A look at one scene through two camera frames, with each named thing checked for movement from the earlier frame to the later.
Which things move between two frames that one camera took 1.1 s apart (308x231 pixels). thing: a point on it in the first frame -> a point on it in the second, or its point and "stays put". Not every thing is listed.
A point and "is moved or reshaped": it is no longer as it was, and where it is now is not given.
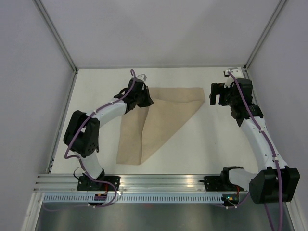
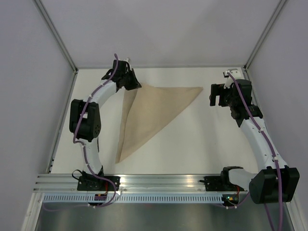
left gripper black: (149, 101) -> (135, 84)
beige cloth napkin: (143, 130) is moved or reshaped
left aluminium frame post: (54, 31) stays put
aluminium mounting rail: (173, 183) stays put
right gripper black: (217, 89) stays put
